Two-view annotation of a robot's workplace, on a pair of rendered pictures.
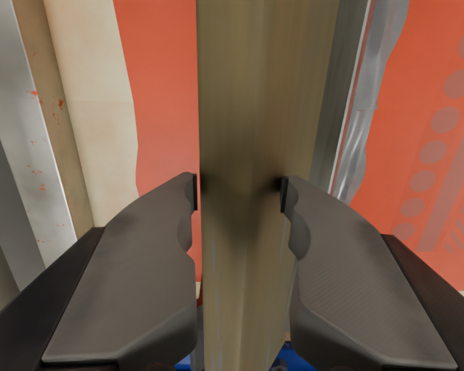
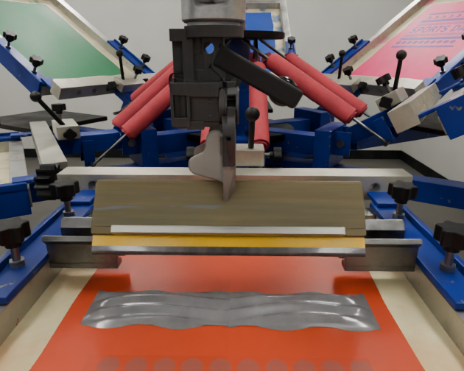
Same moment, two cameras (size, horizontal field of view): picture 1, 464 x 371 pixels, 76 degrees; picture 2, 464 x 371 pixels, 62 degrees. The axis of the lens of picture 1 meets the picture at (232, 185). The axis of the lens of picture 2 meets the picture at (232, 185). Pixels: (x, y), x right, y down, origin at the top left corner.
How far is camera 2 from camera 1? 50 cm
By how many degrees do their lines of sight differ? 73
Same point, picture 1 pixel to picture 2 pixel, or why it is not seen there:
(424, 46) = (271, 342)
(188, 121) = (222, 259)
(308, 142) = (235, 218)
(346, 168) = (185, 316)
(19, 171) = not seen: hidden behind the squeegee
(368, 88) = (242, 318)
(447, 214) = not seen: outside the picture
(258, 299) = (178, 188)
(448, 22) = (286, 350)
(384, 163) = (185, 338)
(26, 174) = not seen: hidden behind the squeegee
